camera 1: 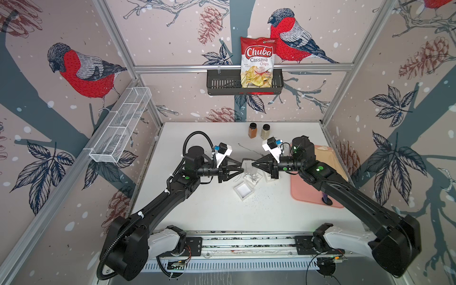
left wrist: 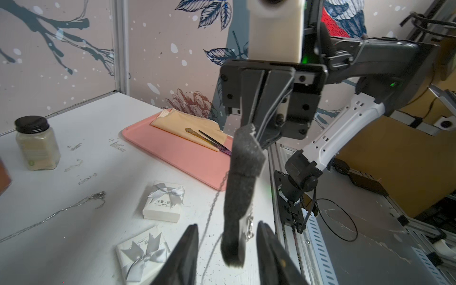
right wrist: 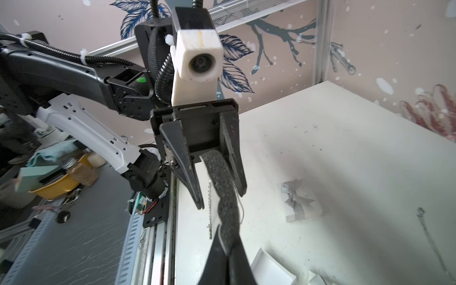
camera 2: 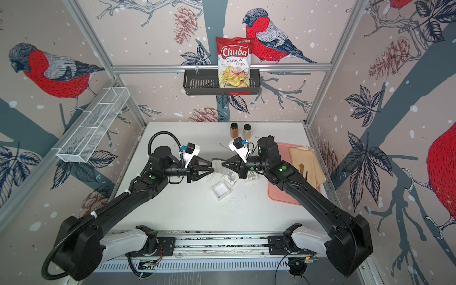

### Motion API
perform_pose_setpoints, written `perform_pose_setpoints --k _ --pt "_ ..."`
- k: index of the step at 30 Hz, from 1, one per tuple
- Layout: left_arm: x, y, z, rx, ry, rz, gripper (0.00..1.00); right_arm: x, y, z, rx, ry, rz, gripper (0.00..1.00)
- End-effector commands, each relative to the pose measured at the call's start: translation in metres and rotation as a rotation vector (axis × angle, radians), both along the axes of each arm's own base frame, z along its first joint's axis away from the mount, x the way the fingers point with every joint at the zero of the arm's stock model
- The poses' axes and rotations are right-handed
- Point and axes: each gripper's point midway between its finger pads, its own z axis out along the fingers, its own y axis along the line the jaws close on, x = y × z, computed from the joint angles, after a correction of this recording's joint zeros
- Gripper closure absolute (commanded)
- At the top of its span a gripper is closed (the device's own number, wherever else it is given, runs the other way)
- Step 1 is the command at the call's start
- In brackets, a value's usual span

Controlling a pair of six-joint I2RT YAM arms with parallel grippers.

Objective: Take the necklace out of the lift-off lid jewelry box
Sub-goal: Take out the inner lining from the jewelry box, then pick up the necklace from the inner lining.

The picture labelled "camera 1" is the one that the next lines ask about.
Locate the white mesh wall shelf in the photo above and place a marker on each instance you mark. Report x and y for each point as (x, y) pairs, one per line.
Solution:
(115, 137)

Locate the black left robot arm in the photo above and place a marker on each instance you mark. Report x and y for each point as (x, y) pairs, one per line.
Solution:
(198, 161)

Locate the white lift-off lid jewelry box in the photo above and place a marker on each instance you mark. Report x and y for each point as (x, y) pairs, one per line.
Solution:
(269, 178)

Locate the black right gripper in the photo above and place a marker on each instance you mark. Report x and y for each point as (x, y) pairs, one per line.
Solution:
(262, 163)

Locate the beige spice jar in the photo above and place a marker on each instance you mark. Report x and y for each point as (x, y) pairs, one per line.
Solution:
(265, 132)

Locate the orange spice jar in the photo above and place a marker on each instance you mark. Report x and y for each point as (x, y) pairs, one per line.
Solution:
(252, 131)

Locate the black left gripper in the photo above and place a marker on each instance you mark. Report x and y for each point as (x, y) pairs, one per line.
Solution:
(224, 175)

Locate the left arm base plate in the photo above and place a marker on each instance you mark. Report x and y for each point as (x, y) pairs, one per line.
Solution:
(193, 247)

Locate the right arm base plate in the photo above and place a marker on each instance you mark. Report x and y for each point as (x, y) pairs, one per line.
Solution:
(311, 245)

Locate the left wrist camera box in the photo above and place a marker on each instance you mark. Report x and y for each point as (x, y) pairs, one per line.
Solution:
(221, 151)

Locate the wooden cutting board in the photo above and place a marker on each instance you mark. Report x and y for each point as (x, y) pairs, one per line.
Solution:
(328, 155)

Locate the Chuba cassava chips bag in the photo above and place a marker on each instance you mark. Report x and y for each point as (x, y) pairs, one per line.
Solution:
(257, 62)

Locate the pink plastic tray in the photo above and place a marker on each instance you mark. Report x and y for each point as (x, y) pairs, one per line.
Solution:
(303, 192)

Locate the aluminium mounting rail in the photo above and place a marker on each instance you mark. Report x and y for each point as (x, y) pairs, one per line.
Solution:
(249, 242)

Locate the black wire wall basket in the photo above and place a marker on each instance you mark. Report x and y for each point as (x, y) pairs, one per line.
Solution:
(228, 82)

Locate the white gift box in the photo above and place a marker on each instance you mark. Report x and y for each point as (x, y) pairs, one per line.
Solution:
(243, 190)

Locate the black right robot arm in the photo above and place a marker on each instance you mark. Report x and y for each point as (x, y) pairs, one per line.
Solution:
(397, 239)

